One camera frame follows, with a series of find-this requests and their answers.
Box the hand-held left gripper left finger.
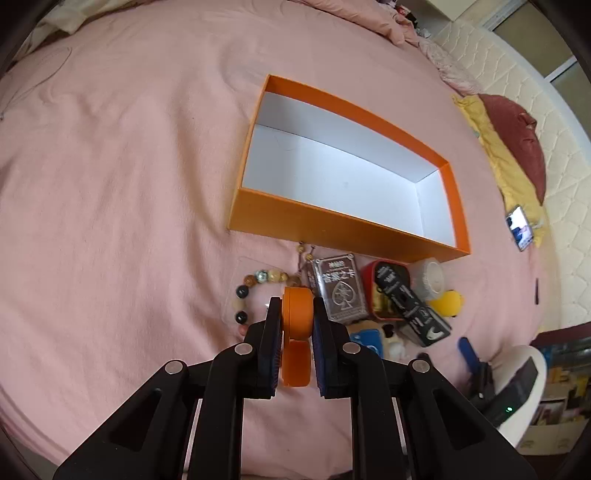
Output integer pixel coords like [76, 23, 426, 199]
[52, 296, 283, 480]

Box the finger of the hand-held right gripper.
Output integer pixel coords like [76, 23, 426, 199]
[457, 337, 483, 374]

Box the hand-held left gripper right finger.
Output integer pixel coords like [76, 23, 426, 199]
[312, 296, 539, 480]

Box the yellow duck toy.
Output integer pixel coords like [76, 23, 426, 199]
[427, 288, 465, 319]

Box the orange contact lens case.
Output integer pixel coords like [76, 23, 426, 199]
[281, 286, 315, 387]

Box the black rectangular packet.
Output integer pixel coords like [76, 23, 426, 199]
[374, 265, 452, 348]

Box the silver playing card box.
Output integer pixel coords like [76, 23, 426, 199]
[310, 253, 372, 323]

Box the brown bead bracelet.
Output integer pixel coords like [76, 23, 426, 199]
[235, 241, 319, 337]

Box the red tin gold interior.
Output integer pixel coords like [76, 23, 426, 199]
[361, 259, 411, 321]

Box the orange cardboard box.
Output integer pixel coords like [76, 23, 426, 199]
[226, 74, 472, 264]

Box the blue white card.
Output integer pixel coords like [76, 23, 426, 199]
[348, 325, 386, 358]

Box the pile of colourful books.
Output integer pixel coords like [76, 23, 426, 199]
[531, 323, 591, 455]

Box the smartphone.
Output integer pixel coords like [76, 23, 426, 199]
[505, 205, 535, 252]

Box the yellow blanket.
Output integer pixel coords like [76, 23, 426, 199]
[452, 95, 548, 245]

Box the white quilted headboard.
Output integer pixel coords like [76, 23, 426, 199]
[434, 21, 591, 333]

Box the dark red pillow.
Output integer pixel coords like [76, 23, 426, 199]
[478, 93, 548, 204]

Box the pink floral pillow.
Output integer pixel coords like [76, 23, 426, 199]
[418, 37, 481, 95]

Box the pink quilt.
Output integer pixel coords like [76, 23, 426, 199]
[300, 0, 435, 47]

